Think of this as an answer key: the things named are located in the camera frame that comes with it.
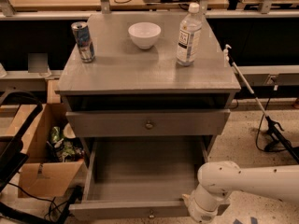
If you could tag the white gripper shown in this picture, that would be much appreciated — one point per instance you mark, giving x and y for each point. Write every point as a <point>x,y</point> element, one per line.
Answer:
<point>200,211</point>

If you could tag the grey drawer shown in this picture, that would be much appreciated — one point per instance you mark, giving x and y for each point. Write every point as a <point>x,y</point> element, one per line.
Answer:
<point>139,177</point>
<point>147,123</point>

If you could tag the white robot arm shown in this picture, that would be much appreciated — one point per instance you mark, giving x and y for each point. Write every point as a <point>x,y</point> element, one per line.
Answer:
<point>217,180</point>

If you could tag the grey top drawer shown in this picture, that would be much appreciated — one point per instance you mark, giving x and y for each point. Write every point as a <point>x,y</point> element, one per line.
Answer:
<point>147,123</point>

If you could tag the grey wooden drawer cabinet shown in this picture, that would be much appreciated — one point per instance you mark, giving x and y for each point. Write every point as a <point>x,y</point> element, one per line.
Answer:
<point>123,77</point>

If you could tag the white reacher grabber stick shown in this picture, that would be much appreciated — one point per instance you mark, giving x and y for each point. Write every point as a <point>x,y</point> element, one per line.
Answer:
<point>274,127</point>

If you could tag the cardboard box with trash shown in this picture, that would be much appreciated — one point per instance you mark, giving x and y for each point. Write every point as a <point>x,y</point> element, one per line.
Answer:
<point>40,176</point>

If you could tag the small white pump bottle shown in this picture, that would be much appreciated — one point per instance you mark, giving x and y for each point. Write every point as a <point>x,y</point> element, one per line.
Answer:
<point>226,53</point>

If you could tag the white ceramic bowl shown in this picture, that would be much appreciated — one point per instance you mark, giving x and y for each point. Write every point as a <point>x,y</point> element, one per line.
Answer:
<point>144,34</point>

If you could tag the clear plastic water bottle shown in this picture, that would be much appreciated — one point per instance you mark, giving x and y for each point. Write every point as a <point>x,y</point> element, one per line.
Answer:
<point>188,37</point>

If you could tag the energy drink can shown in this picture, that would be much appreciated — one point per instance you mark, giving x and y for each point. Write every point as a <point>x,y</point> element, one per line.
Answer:
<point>84,41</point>

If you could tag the black chair frame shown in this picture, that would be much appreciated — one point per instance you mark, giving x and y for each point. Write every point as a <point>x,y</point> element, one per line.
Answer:
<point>12,159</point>

